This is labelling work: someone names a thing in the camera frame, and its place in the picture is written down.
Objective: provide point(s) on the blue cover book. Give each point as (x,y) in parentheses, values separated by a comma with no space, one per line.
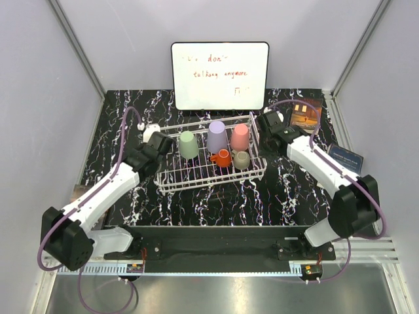
(346,158)

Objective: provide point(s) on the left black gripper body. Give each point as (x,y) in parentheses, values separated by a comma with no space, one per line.
(162,141)

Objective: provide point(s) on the green plastic cup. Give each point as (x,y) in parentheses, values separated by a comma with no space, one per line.
(188,146)

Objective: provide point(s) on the orange ceramic mug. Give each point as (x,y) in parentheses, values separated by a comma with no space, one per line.
(222,158)

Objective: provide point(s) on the pink plastic cup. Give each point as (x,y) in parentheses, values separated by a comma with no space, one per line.
(240,138)

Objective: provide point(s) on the white wire dish rack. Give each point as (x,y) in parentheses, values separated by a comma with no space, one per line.
(178,173)

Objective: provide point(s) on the white whiteboard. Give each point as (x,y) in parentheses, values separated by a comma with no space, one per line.
(219,76)

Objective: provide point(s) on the beige ceramic mug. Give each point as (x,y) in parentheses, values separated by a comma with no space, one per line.
(240,159)

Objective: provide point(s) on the white cable duct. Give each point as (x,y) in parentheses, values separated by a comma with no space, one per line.
(113,268)

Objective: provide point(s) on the purple plastic cup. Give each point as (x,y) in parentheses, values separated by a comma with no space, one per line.
(217,137)

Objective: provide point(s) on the tale of two cities book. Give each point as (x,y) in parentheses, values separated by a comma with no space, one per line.
(78,191)

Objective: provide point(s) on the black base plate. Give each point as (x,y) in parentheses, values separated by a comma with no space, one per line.
(219,250)

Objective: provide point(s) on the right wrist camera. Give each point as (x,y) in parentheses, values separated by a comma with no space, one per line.
(274,109)

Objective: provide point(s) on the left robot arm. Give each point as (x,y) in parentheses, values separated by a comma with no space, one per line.
(68,235)

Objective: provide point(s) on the orange cover book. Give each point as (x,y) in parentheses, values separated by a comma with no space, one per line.
(304,116)

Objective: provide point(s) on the black marble mat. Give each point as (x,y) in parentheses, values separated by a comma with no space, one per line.
(286,195)

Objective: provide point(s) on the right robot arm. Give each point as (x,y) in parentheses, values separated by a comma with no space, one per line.
(355,199)

